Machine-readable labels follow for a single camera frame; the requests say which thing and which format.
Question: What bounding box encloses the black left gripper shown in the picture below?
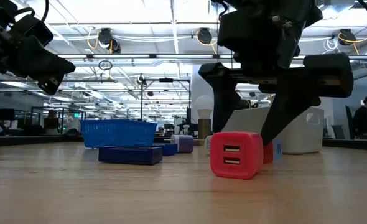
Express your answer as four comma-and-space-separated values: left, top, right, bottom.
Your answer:
0, 4, 77, 96

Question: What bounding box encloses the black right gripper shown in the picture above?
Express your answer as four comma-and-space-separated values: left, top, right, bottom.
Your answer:
198, 2, 355, 146

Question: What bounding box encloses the light blue rectangular charger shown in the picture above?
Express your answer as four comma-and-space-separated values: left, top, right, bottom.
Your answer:
272, 139, 283, 162

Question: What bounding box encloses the red cube USB charger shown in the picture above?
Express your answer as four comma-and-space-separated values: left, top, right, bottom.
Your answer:
210, 131, 264, 180

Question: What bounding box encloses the dark blue box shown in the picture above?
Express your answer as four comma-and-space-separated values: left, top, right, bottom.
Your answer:
98, 145, 164, 166

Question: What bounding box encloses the person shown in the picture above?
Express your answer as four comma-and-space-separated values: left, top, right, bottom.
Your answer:
352, 96, 367, 140
43, 109, 60, 135

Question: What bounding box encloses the white bulb on wooden base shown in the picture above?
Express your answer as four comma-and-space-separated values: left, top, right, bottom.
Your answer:
193, 95, 215, 146

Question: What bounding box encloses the white plastic storage bin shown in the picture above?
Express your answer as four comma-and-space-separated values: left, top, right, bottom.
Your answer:
222, 106, 325, 156

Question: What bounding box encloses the orange-red rectangular charger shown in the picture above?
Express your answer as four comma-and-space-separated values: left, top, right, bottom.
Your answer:
263, 141, 274, 165

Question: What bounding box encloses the dark computer monitor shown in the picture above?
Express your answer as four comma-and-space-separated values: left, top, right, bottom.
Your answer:
0, 108, 16, 121

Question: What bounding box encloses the purple and white round charger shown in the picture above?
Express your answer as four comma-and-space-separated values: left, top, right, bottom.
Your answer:
170, 134, 195, 154

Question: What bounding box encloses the blue plastic basket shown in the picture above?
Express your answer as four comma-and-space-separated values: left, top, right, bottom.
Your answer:
80, 119, 158, 149

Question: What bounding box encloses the dark slanted panel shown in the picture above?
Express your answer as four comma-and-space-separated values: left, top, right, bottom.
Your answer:
345, 105, 357, 140

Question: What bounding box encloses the small blue box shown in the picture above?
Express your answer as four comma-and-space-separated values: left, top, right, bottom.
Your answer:
154, 142, 179, 157

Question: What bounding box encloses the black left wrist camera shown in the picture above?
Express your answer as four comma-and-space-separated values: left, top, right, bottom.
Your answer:
9, 14, 54, 47

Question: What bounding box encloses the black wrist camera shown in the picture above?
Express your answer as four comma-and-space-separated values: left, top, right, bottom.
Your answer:
217, 12, 298, 69
9, 14, 54, 47

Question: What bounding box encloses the black metal rack frame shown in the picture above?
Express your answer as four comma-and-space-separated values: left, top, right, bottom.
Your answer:
30, 106, 86, 135

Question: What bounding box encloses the hanging black cable coil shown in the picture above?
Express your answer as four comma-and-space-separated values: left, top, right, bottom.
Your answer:
98, 60, 113, 71

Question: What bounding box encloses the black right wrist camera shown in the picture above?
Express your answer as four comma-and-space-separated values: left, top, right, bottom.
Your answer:
217, 12, 298, 69

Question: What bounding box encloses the thin black camera cable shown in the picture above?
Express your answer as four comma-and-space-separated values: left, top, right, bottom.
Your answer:
217, 1, 230, 21

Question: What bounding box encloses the black metal frame stand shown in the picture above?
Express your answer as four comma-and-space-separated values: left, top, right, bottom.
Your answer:
141, 78, 191, 121

